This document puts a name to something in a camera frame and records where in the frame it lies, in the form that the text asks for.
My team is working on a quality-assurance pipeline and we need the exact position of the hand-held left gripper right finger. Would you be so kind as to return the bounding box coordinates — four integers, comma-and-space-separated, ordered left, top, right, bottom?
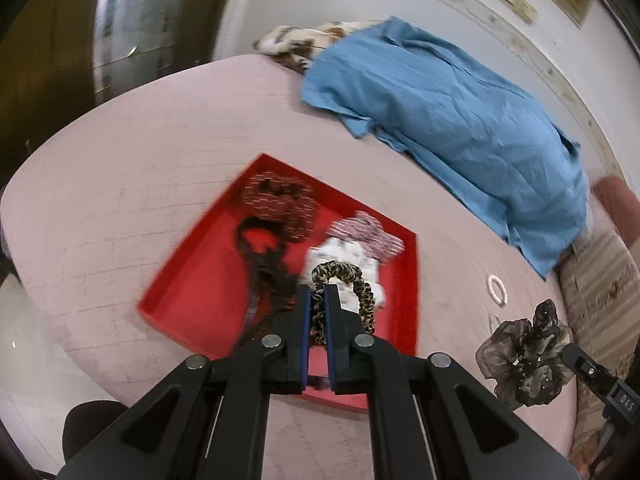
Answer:
322, 284, 581, 480

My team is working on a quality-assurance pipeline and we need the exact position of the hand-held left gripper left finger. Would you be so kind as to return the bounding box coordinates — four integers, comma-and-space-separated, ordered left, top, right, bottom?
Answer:
57, 284, 313, 480

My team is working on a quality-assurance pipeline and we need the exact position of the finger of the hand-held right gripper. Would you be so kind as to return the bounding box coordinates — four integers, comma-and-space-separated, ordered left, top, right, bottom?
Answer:
561, 342, 623, 402

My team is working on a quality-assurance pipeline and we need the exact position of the leopard print scrunchie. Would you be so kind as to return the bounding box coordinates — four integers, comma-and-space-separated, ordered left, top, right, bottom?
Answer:
310, 260, 377, 347

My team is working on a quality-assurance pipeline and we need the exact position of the olive sheer beaded scrunchie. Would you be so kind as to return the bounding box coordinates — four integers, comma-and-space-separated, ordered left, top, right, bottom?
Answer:
475, 299, 575, 409

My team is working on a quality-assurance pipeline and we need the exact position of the white cherry print scrunchie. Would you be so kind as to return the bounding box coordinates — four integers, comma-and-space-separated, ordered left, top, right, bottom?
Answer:
301, 237, 389, 312

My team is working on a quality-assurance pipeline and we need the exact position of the red plaid scrunchie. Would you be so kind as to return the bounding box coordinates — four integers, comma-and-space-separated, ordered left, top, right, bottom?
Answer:
327, 211, 406, 264

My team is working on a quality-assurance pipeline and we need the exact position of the black satin scrunchie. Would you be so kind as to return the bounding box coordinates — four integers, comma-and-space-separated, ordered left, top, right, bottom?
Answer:
235, 216, 292, 281

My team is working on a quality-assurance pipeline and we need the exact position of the red tray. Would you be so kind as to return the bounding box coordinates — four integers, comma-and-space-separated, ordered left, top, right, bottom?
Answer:
137, 152, 420, 415

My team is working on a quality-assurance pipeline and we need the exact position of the dark red patterned scrunchie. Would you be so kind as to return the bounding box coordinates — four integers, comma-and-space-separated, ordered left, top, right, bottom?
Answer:
239, 172, 317, 247

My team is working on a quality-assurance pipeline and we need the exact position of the striped floral cushion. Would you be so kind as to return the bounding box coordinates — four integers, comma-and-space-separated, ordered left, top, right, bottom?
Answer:
557, 230, 640, 463

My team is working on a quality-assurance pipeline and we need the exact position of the terracotta cushion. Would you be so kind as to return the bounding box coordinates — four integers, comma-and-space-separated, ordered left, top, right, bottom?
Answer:
591, 175, 640, 242

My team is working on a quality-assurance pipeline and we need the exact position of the black round stool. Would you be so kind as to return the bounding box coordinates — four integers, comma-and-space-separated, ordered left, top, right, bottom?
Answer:
62, 400, 127, 465

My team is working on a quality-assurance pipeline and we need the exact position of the blue cloth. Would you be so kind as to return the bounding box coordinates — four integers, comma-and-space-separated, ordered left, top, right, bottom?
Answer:
301, 16, 591, 281

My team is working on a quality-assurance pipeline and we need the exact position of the brown patterned blanket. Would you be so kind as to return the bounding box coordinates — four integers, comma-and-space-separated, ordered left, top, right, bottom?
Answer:
252, 20, 387, 75

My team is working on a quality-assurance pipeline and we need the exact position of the glossy cabinet door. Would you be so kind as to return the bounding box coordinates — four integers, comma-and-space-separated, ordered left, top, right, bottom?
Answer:
92, 0, 237, 107

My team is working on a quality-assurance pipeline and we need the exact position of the white ring bracelet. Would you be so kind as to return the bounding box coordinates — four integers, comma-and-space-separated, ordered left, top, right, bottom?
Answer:
485, 273, 509, 307

